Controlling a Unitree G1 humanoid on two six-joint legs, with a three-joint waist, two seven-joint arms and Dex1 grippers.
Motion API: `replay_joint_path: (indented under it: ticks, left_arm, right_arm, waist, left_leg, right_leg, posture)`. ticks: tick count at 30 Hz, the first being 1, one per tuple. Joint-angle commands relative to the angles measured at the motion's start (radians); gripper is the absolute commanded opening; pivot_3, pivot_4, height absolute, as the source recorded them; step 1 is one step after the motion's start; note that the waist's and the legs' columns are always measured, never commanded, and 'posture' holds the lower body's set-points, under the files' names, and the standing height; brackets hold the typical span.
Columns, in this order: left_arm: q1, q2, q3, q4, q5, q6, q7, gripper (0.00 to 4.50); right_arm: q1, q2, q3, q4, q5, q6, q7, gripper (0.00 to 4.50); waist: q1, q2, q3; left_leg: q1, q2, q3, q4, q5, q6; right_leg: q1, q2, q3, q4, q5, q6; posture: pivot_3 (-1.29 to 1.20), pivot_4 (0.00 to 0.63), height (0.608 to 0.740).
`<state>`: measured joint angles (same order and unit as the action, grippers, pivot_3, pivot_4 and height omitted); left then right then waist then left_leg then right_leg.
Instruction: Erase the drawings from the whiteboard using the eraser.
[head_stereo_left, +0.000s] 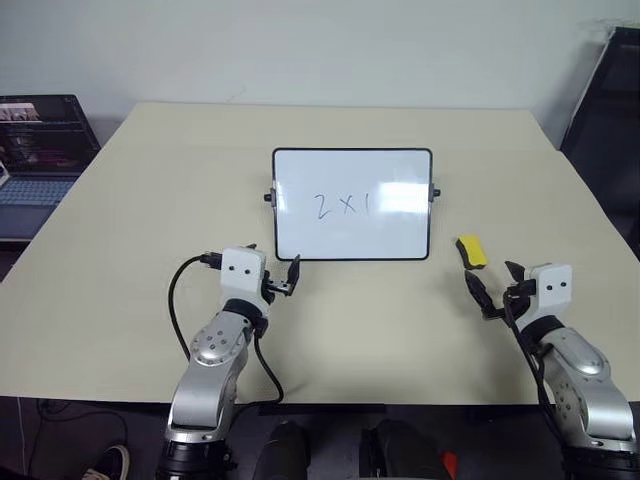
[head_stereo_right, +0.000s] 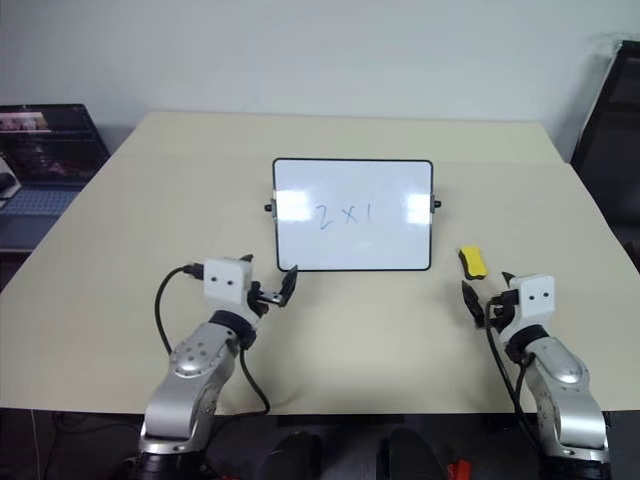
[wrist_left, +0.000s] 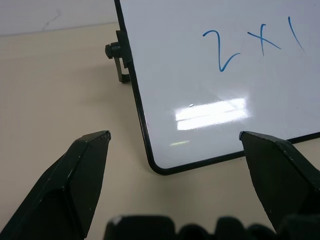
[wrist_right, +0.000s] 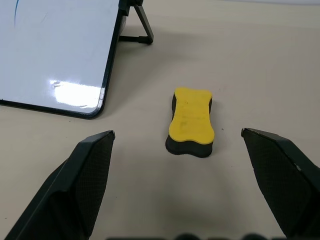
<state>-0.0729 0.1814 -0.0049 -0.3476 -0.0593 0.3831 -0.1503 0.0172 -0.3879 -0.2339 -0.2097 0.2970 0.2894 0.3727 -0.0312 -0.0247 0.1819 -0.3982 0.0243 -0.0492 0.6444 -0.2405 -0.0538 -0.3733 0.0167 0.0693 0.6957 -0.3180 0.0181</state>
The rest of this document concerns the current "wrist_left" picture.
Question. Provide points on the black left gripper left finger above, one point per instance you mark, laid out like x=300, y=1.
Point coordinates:
x=62, y=185

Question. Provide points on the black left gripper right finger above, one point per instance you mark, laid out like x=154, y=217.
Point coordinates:
x=280, y=180

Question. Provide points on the black-framed whiteboard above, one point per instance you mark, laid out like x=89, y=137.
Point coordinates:
x=200, y=82

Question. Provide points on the black whiteboard stand bracket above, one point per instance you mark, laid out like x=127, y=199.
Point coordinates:
x=119, y=56

